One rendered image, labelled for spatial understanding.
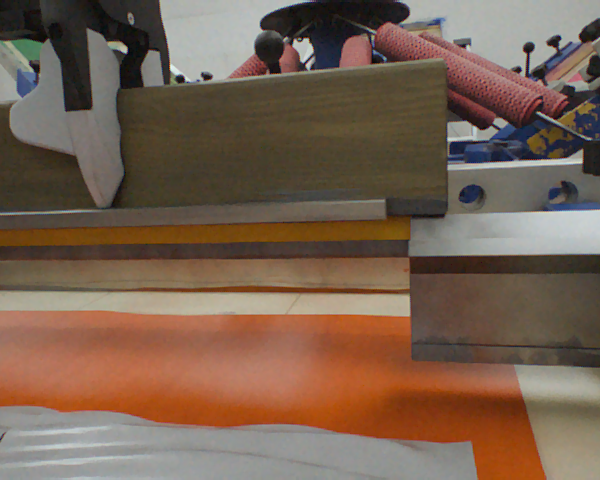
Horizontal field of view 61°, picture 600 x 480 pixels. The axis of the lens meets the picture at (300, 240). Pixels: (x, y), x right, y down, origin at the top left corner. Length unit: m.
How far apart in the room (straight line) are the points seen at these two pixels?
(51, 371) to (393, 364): 0.18
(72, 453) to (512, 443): 0.16
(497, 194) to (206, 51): 4.42
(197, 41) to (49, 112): 4.53
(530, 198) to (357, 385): 0.25
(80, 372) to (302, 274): 0.17
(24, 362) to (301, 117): 0.21
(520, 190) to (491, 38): 4.01
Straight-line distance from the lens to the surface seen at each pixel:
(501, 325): 0.22
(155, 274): 0.44
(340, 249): 0.28
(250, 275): 0.40
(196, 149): 0.28
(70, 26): 0.28
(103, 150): 0.29
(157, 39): 0.35
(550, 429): 0.23
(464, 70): 0.84
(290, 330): 0.32
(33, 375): 0.32
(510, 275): 0.21
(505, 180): 0.44
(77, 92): 0.28
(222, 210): 0.27
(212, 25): 4.79
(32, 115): 0.31
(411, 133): 0.26
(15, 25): 0.32
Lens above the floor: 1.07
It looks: 11 degrees down
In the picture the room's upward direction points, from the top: 4 degrees counter-clockwise
